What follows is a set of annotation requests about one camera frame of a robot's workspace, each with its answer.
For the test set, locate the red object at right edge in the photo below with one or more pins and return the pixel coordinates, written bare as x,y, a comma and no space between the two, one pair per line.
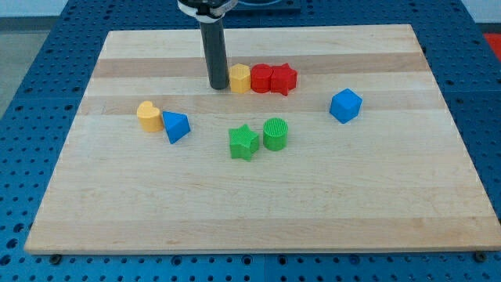
494,41

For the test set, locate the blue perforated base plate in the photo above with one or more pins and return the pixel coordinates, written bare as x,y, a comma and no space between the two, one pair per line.
35,125

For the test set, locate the wooden board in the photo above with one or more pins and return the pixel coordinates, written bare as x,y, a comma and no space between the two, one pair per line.
396,178

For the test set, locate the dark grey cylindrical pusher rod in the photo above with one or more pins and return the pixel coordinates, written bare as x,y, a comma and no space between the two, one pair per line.
213,39

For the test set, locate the green circle block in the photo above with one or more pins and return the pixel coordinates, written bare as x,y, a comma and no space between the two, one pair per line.
275,132

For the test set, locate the red circle block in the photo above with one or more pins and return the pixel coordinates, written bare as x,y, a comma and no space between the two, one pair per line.
261,77

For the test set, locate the red star block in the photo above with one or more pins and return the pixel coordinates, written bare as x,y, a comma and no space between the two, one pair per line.
283,79

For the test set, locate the yellow heart block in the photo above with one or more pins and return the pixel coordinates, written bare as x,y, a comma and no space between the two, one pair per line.
149,117

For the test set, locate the blue triangle block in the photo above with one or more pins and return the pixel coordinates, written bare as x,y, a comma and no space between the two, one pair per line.
176,125

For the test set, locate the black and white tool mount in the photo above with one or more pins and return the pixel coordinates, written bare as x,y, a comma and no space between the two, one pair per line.
206,10

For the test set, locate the blue cube block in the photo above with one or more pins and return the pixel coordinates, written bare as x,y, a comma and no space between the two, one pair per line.
345,105

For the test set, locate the yellow hexagon block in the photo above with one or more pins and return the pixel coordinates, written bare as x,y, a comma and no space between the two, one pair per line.
240,78

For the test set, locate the green star block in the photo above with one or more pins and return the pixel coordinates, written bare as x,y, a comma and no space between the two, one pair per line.
243,142

